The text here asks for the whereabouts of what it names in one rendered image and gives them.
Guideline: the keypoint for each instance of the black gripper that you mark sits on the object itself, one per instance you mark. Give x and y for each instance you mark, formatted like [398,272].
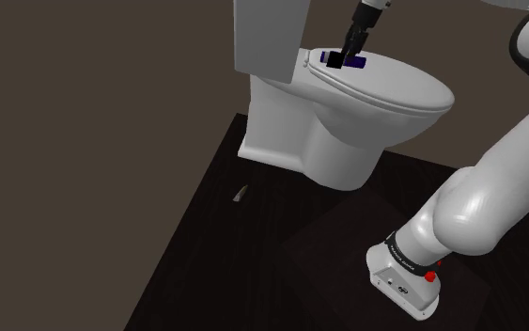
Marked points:
[365,17]

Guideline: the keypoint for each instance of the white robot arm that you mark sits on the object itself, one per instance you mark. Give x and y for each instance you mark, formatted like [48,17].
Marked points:
[484,206]

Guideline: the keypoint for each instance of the blue flat box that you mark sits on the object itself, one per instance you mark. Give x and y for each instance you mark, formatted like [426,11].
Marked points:
[357,62]

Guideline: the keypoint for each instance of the white toilet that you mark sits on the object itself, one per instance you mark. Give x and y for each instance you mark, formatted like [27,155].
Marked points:
[337,124]

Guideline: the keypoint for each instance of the small grey flat object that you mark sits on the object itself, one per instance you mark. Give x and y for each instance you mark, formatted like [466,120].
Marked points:
[240,193]

